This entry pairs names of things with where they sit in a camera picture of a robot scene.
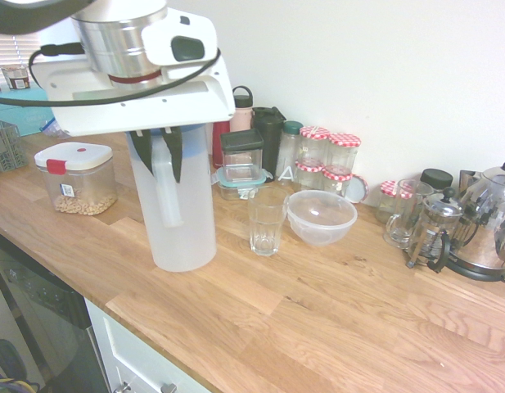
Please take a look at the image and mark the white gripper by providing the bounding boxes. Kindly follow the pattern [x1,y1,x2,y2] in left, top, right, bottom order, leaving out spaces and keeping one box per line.
[29,52,237,184]

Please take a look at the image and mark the translucent pitcher with blue lid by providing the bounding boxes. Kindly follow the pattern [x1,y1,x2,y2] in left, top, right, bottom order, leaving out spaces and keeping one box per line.
[125,124,219,273]

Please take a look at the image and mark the dark red water bottle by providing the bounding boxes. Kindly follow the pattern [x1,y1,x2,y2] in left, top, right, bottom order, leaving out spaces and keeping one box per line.
[212,120,232,169]

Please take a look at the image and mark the stacked clear storage containers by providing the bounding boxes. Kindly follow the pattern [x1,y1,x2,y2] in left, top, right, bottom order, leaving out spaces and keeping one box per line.
[219,129,264,169]

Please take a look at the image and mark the pink bottle with black cap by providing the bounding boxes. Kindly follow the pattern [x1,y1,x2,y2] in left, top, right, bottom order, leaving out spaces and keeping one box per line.
[229,85,255,133]

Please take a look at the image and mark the glass container with teal lid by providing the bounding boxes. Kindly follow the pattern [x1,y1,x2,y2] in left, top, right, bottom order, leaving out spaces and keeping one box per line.
[210,165,274,201]

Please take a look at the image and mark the cereal container with white lid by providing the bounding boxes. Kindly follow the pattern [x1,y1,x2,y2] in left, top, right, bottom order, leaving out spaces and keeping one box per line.
[34,142,119,217]

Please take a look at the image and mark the clear zip bag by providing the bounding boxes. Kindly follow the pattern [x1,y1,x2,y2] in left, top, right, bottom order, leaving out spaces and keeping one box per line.
[38,118,71,139]

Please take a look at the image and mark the black shaker bottle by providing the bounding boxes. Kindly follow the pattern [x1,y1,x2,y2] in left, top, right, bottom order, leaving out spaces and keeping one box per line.
[250,106,286,183]

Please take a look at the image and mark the clear drinking glass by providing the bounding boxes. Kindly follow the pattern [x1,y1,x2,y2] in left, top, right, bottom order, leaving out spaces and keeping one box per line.
[246,186,291,258]

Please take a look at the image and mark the clear bottle with green cap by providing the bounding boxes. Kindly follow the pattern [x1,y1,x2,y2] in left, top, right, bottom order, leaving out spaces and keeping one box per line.
[275,120,304,187]

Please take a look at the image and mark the teal box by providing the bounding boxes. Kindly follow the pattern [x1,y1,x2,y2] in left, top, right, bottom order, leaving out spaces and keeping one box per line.
[0,88,56,138]

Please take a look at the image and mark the jar with red checkered lid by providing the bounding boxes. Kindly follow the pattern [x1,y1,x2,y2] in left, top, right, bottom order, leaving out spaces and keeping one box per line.
[295,159,325,192]
[321,165,354,197]
[299,125,331,165]
[374,180,415,225]
[326,132,363,171]

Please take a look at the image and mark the grey plastic basket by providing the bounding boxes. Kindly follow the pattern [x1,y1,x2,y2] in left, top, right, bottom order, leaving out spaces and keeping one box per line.
[0,117,29,173]

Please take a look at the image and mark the small yoghurt cup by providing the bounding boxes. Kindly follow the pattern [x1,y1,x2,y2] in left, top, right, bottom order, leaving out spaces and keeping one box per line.
[1,64,31,91]

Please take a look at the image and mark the clear plastic bowl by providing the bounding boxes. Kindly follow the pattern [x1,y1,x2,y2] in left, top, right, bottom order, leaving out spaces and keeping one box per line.
[286,189,358,247]

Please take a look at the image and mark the white window blinds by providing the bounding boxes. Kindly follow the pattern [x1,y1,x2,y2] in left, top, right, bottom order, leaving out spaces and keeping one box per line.
[0,32,47,92]

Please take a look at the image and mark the black dishwasher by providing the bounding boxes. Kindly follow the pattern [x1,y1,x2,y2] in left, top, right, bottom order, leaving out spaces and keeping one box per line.
[0,227,110,393]

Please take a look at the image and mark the pale green cabinet drawer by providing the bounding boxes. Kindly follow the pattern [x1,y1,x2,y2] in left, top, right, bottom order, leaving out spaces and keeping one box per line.
[84,297,214,393]

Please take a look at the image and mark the clear glass mug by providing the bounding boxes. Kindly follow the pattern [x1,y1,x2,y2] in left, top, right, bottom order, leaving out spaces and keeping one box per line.
[383,178,435,250]

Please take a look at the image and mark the jar with black lid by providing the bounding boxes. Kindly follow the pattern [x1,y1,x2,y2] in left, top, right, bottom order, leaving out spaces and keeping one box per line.
[419,168,454,196]

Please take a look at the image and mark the glass French press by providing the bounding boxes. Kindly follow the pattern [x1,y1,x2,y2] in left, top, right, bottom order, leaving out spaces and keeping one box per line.
[406,187,464,274]

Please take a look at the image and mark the stainless steel electric kettle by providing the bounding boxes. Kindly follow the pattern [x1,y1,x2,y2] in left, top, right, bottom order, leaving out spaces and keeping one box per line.
[442,158,505,287]

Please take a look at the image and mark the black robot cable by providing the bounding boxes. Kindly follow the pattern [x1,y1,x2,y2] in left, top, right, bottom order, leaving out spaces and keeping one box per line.
[0,43,223,108]

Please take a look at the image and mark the metal drawer handle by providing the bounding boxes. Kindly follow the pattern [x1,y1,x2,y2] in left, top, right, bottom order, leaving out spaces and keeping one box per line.
[115,380,179,393]

